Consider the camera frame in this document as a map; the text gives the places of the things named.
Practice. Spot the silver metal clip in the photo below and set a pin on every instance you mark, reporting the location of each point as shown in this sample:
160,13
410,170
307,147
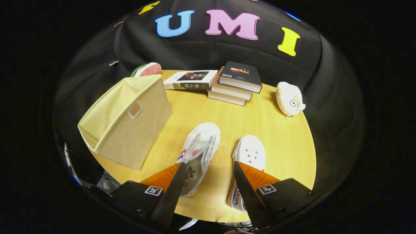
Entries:
113,62

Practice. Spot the beige fabric storage box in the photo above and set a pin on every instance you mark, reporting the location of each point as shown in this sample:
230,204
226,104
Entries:
130,130

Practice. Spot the brown cover book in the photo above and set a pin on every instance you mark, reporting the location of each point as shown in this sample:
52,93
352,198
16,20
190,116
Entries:
227,89

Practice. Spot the white cartoon face plush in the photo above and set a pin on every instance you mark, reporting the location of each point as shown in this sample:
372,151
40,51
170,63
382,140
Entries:
289,97

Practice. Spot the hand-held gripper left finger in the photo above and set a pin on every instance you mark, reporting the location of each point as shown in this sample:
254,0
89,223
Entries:
170,198

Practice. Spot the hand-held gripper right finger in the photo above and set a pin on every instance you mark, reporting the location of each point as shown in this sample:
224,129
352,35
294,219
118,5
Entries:
248,198

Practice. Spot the tan cover book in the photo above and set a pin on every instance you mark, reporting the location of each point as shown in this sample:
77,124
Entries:
224,98

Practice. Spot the watermelon slice plush toy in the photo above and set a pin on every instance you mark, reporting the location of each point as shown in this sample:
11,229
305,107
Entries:
149,69

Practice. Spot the orange clip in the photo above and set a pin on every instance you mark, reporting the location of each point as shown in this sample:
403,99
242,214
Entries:
118,23

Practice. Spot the white cover book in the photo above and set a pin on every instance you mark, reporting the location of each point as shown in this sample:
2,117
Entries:
190,83

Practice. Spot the grey round object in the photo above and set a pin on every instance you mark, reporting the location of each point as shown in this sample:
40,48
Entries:
108,184

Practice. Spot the white canvas shoe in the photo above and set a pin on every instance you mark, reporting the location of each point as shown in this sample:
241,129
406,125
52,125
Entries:
203,139
250,152

